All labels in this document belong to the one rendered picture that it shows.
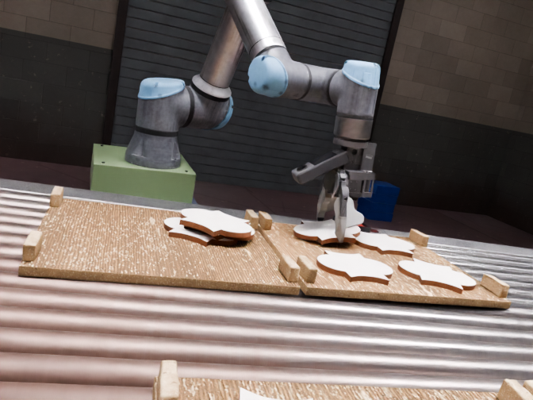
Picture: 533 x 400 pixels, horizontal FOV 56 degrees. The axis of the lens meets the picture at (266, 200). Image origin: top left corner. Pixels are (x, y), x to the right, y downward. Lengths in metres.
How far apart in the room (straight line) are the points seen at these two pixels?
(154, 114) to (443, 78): 5.93
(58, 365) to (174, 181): 0.86
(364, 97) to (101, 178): 0.70
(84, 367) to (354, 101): 0.69
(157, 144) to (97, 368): 0.88
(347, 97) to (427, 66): 5.88
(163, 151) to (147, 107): 0.12
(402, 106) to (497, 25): 1.66
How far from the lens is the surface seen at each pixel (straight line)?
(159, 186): 1.37
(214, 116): 1.45
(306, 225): 1.11
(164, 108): 1.37
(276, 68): 0.99
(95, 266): 0.77
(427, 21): 6.86
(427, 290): 0.96
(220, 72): 1.40
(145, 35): 5.61
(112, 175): 1.35
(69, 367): 0.58
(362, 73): 1.02
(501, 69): 7.63
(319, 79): 1.06
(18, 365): 0.59
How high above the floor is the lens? 1.24
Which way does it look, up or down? 13 degrees down
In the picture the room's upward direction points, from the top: 11 degrees clockwise
